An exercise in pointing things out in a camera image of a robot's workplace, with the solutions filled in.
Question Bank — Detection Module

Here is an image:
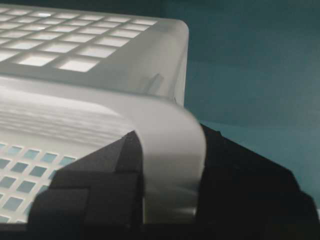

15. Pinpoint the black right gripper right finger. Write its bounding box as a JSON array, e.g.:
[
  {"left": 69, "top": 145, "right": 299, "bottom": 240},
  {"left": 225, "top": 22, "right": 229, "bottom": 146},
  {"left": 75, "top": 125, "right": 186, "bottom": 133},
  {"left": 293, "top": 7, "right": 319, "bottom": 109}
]
[{"left": 195, "top": 125, "right": 320, "bottom": 240}]

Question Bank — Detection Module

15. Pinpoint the white perforated plastic basket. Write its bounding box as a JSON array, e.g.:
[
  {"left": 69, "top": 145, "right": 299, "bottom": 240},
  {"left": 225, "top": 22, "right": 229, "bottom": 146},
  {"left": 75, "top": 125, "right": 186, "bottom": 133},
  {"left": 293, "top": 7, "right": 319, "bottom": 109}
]
[{"left": 0, "top": 3, "right": 206, "bottom": 224}]

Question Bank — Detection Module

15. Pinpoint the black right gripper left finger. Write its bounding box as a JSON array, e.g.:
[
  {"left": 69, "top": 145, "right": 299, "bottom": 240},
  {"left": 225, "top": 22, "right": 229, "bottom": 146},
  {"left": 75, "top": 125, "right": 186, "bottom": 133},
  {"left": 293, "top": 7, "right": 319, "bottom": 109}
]
[{"left": 27, "top": 131, "right": 144, "bottom": 240}]

